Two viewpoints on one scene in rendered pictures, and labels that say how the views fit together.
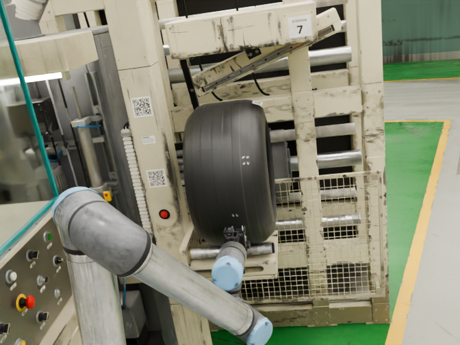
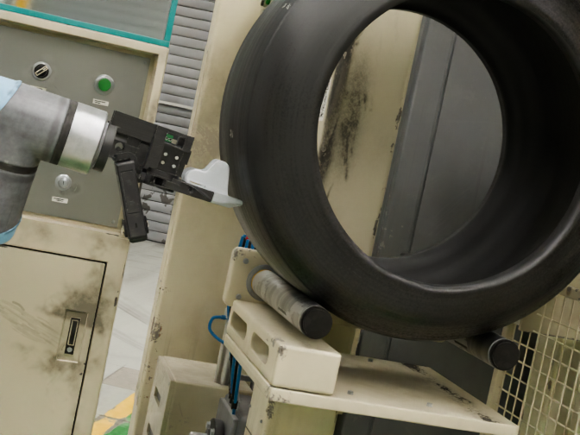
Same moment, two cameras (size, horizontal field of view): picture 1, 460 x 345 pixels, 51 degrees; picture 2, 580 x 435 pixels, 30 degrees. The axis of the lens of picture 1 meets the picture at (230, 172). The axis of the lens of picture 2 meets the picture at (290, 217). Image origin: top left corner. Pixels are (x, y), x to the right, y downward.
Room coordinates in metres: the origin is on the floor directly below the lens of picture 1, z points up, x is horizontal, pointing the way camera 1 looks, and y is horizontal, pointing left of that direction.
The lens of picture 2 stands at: (1.05, -1.43, 1.11)
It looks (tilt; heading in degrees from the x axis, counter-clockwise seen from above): 3 degrees down; 67
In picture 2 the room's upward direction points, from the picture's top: 12 degrees clockwise
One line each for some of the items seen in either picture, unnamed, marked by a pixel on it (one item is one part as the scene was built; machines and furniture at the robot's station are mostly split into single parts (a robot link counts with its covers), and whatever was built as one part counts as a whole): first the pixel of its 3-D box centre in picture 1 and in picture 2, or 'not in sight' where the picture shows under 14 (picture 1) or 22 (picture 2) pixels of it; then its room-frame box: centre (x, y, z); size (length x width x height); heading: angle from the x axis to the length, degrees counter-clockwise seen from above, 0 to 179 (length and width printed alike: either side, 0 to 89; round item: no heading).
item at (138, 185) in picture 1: (139, 183); not in sight; (1.84, 0.37, 1.19); 0.05 x 0.04 x 0.48; 171
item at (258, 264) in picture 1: (232, 264); (278, 342); (1.70, 0.05, 0.84); 0.36 x 0.09 x 0.06; 81
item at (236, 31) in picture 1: (243, 29); not in sight; (2.11, -0.15, 1.71); 0.61 x 0.25 x 0.15; 81
